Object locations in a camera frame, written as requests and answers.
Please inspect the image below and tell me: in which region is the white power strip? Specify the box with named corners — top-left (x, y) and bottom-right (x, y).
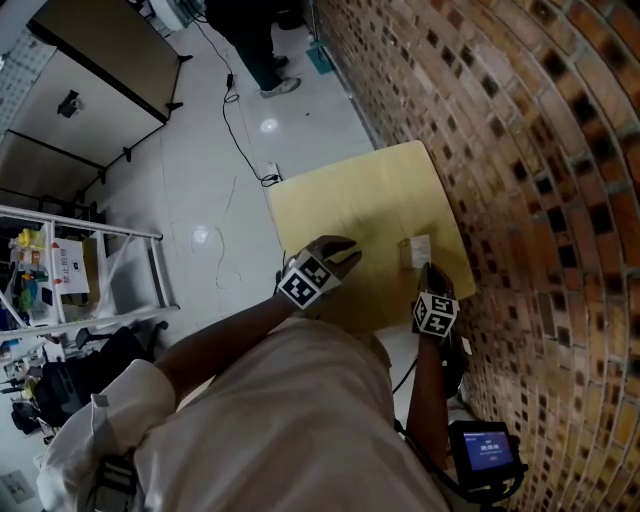
top-left (256, 161), bottom-right (285, 185)

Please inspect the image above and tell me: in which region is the small black camera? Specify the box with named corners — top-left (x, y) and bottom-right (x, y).
top-left (56, 88), bottom-right (85, 120)

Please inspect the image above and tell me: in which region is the black mounted screen device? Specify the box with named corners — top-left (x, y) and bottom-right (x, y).
top-left (447, 418), bottom-right (530, 497)

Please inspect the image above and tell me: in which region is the person's white shirt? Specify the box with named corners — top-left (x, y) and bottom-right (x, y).
top-left (35, 316), bottom-right (454, 512)

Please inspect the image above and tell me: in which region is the white sign with red print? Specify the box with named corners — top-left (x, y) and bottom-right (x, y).
top-left (51, 237), bottom-right (92, 297)

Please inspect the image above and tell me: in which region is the yellow toy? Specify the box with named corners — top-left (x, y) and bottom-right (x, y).
top-left (16, 227), bottom-right (47, 252)

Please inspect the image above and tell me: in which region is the gray backpack strap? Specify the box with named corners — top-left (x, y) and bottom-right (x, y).
top-left (83, 453), bottom-right (139, 512)

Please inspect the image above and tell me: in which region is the tan partition panel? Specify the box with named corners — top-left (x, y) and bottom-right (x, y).
top-left (0, 0), bottom-right (195, 179)

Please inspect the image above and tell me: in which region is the white metal shelf rack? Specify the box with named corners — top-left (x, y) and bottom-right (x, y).
top-left (0, 203), bottom-right (180, 344)

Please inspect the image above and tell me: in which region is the person's right forearm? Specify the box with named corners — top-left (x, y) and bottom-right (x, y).
top-left (404, 331), bottom-right (450, 472)

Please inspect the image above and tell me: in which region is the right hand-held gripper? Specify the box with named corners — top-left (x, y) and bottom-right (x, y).
top-left (411, 262), bottom-right (461, 342)

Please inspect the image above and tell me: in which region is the person's left forearm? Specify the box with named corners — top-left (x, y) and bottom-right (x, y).
top-left (153, 294), bottom-right (297, 407)

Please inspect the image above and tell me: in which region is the black power cable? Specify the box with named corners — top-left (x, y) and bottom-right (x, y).
top-left (191, 17), bottom-right (282, 189)

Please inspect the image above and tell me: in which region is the thin white cable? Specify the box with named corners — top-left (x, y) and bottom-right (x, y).
top-left (191, 174), bottom-right (244, 292)

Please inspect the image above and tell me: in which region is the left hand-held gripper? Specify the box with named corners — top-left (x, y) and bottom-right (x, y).
top-left (273, 234), bottom-right (364, 312)

